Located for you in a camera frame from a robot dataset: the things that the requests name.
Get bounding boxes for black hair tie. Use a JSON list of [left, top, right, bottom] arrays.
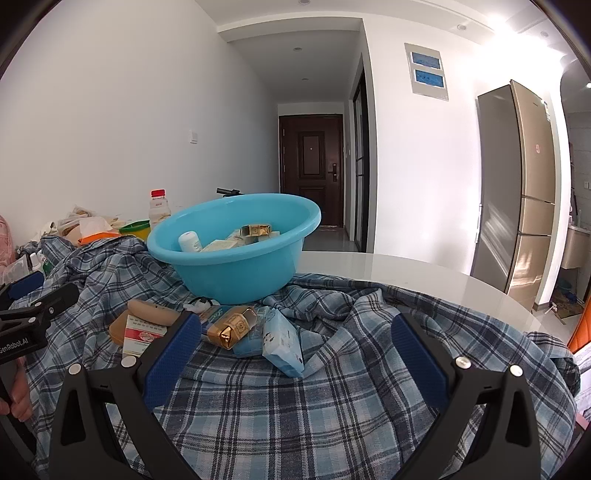
[[184, 296, 220, 315]]

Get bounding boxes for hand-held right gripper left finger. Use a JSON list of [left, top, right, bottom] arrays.
[[47, 310, 202, 480]]

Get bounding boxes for red white cigarette box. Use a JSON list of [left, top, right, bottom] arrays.
[[121, 314, 174, 365]]

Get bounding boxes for orange chair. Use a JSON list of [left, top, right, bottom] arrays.
[[567, 307, 591, 356]]

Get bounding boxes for black framed glass door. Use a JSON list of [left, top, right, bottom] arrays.
[[352, 67, 372, 254]]

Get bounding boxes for yellow blue cigarette pack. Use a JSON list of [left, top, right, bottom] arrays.
[[206, 307, 258, 350]]

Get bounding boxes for teal printed packet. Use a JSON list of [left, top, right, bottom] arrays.
[[199, 305, 234, 326]]

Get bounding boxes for beige oval case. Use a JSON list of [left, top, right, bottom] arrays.
[[128, 299, 182, 326]]

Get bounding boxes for beige cloth bag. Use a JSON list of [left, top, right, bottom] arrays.
[[39, 205, 121, 245]]

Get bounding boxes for brown cardboard piece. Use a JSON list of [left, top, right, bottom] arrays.
[[549, 286, 585, 319]]

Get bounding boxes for blue plastic basin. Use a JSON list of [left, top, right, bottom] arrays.
[[147, 194, 322, 306]]

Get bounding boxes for pink bag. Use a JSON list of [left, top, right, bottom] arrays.
[[0, 215, 17, 282]]

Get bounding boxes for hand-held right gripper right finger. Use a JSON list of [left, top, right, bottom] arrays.
[[392, 313, 578, 480]]

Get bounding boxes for red cap milk bottle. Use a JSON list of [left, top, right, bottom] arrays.
[[148, 189, 172, 230]]

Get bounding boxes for grey gold refrigerator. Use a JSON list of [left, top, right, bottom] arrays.
[[471, 79, 573, 311]]

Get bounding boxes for orange tissue pack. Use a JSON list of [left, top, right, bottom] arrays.
[[78, 217, 122, 247]]

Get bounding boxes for yellow cup green rim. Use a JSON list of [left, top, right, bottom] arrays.
[[119, 220, 151, 241]]

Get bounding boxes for blue plaid shirt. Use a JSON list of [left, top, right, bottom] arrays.
[[9, 235, 581, 480]]

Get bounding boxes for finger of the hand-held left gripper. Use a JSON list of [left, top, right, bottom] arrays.
[[0, 281, 80, 333], [0, 271, 45, 311]]

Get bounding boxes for white wall panel blue windows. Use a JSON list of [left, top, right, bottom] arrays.
[[405, 42, 451, 101]]

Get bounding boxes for dark brown entrance door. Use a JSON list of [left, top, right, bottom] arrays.
[[278, 114, 345, 228]]

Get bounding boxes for person's left hand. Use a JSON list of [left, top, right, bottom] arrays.
[[0, 364, 34, 422]]

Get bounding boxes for white utility sink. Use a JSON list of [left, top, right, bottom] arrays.
[[561, 222, 591, 273]]

